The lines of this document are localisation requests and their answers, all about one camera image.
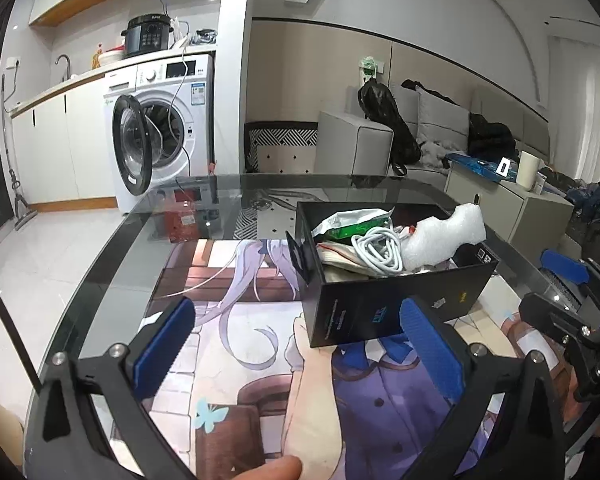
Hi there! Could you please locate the white cable bundle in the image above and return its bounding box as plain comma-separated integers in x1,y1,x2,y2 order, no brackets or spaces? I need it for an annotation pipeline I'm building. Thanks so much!
350,225,406,276

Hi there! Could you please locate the bagged cream rope coil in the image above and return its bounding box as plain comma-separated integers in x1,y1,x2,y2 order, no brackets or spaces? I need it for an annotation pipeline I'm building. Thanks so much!
316,242,376,281

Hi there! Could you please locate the white medicine packet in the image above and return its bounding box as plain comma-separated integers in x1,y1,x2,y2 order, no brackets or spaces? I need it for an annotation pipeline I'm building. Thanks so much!
312,208,393,242

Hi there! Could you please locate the person's left hand thumb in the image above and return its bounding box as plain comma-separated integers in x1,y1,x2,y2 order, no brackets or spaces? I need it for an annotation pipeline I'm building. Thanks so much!
235,455,302,480

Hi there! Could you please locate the beige side cabinet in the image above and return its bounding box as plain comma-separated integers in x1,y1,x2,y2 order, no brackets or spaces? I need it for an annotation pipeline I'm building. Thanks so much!
444,162,573,264

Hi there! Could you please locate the white paper roll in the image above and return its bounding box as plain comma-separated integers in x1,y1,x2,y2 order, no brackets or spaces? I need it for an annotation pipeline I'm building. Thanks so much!
516,151,541,191

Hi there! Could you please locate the blue item on cabinet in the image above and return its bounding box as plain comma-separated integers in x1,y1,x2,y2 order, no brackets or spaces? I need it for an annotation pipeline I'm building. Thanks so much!
445,153,517,182

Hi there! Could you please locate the anime print desk mat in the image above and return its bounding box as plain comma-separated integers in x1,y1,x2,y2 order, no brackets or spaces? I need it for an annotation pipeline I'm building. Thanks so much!
99,186,577,480

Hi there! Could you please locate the black jacket on sofa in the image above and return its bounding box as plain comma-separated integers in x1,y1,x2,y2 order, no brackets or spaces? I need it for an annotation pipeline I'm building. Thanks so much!
466,113,517,162

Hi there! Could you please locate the black cardboard box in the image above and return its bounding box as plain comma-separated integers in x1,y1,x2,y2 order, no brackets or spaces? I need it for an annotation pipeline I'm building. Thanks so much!
286,202,498,348

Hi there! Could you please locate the grey sofa cushion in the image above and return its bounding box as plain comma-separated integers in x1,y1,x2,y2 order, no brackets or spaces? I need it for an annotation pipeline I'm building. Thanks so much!
417,88,469,152

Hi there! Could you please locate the red box under table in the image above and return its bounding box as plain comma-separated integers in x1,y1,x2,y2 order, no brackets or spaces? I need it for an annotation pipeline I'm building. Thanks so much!
163,190,200,243

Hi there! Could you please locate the black backpack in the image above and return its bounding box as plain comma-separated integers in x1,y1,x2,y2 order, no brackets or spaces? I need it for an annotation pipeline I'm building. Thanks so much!
358,78,422,177

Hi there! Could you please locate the white washing machine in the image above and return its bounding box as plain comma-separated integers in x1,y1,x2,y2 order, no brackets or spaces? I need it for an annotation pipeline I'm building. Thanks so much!
104,53,213,214

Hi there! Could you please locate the black pressure cooker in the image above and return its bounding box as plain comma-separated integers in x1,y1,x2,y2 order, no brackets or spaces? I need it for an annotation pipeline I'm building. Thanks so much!
121,13,173,58

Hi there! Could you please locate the black braided cable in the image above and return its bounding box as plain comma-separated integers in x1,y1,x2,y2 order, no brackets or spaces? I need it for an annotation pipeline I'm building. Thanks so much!
0,261,44,396

